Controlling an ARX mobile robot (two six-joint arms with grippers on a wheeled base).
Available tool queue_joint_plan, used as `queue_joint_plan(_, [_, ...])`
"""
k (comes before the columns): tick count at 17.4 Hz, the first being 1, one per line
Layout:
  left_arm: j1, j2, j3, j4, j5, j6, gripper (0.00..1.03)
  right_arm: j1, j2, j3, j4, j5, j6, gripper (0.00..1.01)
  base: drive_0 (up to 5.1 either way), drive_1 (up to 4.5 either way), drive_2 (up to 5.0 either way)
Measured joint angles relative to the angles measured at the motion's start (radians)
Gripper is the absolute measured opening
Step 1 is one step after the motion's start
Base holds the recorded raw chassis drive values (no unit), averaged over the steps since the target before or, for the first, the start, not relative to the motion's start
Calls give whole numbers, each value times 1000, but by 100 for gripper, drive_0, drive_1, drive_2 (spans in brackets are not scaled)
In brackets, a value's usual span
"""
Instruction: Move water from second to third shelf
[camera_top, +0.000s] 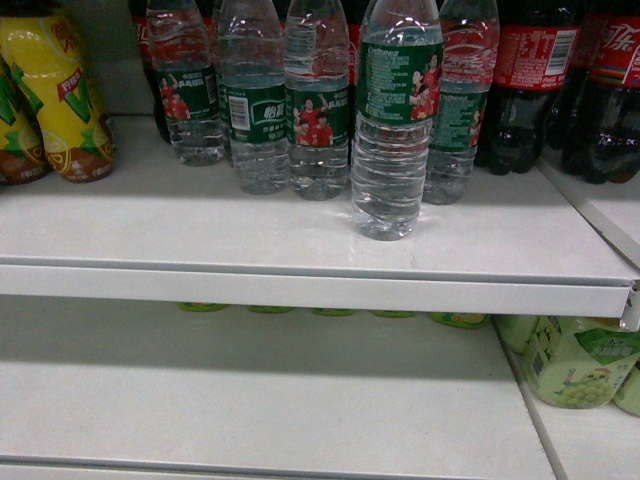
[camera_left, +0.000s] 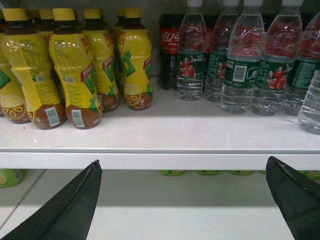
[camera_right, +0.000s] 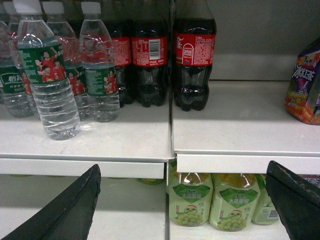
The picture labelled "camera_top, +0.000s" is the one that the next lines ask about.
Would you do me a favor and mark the cola bottle far right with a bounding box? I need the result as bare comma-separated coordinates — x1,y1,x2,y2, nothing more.
561,1,639,184

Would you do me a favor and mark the green grape drink bottle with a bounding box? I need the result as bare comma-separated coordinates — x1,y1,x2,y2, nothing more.
523,316,639,409

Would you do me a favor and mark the white lower shelf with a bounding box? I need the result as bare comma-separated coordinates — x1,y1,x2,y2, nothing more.
1,297,553,479

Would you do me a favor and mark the white metal upper shelf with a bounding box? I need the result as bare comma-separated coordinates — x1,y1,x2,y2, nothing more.
1,116,639,329

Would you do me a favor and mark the cola bottle red label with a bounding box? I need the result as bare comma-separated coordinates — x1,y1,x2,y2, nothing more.
475,1,586,175

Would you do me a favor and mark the yellow lemon tea bottle left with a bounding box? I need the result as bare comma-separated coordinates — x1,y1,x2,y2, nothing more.
1,59,51,185

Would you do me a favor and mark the water bottle red players label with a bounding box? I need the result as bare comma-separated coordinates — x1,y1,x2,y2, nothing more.
283,1,350,201

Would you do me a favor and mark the yellow lemon tea bottle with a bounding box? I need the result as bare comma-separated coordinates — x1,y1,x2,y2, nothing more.
1,1,114,183
1,59,51,185

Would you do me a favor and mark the water bottle barcode label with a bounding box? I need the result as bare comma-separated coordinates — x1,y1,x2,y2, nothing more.
218,1,290,195

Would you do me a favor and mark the water bottle behind right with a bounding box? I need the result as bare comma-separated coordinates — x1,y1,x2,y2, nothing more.
423,0,500,205

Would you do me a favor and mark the clear water bottle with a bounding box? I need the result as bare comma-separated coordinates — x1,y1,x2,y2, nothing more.
351,1,443,241

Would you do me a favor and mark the cola bottle behind left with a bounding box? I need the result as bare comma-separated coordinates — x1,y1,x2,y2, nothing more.
127,0,170,143

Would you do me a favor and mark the water bottle far left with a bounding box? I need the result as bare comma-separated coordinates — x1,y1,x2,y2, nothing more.
146,1,224,167

